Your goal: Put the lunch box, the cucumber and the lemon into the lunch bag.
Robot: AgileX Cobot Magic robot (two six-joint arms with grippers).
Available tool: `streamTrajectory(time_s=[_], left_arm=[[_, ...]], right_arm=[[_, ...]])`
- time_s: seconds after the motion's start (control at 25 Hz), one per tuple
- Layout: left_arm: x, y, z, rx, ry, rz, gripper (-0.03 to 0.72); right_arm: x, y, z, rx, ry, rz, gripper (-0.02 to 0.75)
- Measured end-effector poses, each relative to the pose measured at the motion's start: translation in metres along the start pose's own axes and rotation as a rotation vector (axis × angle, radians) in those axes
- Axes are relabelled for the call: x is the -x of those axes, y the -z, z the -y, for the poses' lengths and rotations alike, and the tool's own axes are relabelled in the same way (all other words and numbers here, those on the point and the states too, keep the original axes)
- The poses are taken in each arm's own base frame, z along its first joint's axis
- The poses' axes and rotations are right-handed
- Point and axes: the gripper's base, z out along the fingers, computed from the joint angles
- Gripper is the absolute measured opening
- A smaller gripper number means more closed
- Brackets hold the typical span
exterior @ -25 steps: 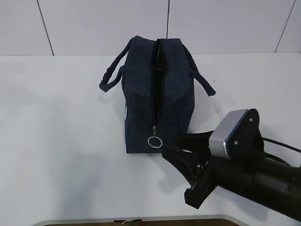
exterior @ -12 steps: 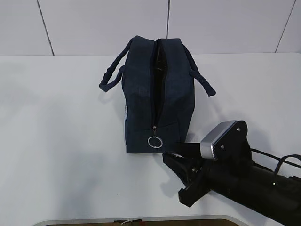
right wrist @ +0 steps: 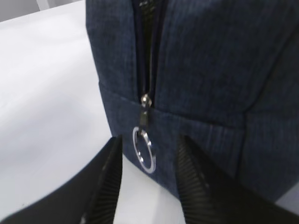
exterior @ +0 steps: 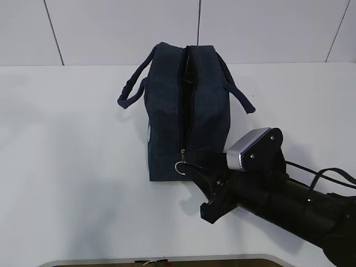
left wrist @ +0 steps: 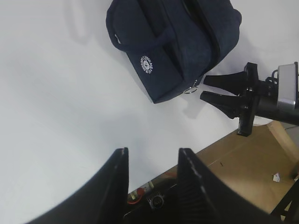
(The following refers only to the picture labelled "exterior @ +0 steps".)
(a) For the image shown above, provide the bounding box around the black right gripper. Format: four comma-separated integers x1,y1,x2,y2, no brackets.
185,164,250,224

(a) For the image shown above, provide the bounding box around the silver zipper pull ring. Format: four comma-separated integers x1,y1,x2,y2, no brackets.
174,149,189,176

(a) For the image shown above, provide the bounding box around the navy blue lunch bag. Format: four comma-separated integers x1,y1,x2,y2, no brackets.
117,42,255,181

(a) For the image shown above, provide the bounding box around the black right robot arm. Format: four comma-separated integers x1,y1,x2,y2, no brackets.
184,164,355,266

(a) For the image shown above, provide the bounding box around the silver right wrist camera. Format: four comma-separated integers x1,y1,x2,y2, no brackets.
226,127,285,172

